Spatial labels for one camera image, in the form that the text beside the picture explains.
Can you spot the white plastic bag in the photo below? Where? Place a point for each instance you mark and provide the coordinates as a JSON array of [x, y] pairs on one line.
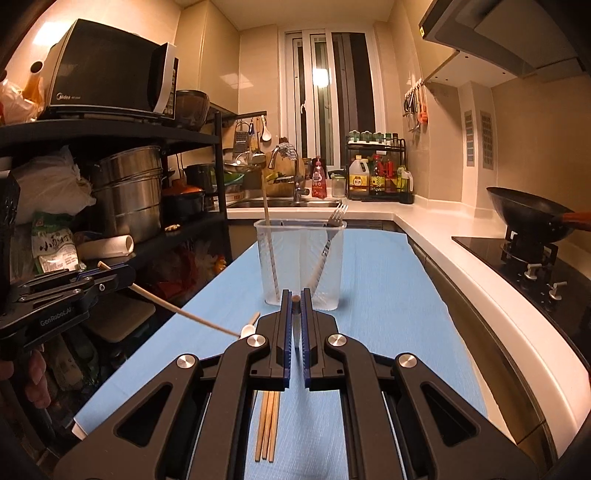
[[51, 184]]

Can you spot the yellow oil bottle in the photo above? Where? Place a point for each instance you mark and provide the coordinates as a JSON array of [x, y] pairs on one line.
[[359, 178]]

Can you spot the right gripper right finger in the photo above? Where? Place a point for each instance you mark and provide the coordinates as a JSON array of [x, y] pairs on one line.
[[401, 420]]

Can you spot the stainless steel stock pot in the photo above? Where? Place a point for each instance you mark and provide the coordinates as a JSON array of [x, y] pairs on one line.
[[127, 186]]

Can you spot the black wok with wooden handle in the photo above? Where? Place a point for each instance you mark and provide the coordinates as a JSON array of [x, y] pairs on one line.
[[535, 216]]

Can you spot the red dish soap bottle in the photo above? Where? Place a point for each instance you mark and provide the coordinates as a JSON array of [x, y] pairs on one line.
[[318, 182]]

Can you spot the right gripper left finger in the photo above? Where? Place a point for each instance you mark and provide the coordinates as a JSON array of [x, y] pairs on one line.
[[191, 420]]

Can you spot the chrome kitchen faucet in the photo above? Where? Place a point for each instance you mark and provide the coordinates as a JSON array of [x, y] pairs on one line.
[[285, 172]]

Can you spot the white striped spoon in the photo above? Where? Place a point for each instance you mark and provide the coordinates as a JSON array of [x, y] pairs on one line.
[[250, 327]]

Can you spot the black storage shelf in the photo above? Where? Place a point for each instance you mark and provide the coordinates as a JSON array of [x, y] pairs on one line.
[[22, 361]]

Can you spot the black gas stove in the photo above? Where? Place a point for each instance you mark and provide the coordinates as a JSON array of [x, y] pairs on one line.
[[557, 290]]

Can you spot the white paper roll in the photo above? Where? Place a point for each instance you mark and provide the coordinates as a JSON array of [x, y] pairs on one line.
[[113, 247]]

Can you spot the range hood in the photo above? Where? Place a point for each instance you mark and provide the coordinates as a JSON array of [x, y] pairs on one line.
[[496, 41]]

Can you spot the left hand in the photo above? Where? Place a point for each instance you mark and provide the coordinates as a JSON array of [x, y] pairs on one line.
[[36, 387]]

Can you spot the black microwave oven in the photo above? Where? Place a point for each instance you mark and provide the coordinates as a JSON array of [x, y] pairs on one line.
[[99, 69]]

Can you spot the blue table cloth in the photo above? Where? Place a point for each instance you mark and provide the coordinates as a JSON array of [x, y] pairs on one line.
[[387, 302]]

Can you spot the clear plastic utensil holder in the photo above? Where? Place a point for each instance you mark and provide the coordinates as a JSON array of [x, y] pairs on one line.
[[297, 247]]

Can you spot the green food package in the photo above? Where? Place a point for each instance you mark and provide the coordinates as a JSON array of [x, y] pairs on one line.
[[52, 243]]

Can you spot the fork with white handle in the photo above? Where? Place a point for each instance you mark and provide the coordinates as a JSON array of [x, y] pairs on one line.
[[332, 226]]

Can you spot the hanging kitchen tools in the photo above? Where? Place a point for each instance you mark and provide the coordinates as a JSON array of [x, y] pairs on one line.
[[415, 107]]

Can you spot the black spice rack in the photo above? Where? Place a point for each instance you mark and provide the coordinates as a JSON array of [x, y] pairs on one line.
[[390, 177]]

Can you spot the dark curved wooden chopstick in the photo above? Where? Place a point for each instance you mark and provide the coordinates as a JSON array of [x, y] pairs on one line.
[[269, 240]]

